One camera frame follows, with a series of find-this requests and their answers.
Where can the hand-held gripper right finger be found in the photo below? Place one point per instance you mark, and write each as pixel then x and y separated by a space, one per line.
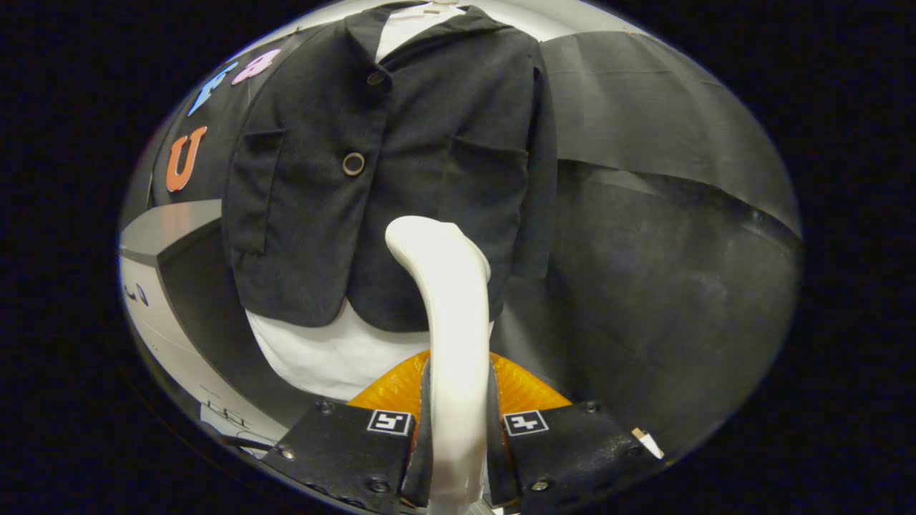
pixel 501 458

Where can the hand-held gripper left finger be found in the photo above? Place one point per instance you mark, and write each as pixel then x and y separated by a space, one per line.
pixel 421 458

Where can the black jacket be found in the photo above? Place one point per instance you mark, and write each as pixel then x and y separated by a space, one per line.
pixel 429 143

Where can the white mannequin torso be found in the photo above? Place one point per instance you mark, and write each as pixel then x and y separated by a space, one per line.
pixel 336 357

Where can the small cardboard box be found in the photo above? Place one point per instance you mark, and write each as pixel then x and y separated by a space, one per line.
pixel 647 442

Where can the black backdrop cloth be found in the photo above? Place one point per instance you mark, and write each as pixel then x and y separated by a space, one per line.
pixel 680 286

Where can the grey cabinet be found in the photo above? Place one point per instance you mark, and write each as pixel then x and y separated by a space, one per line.
pixel 179 229

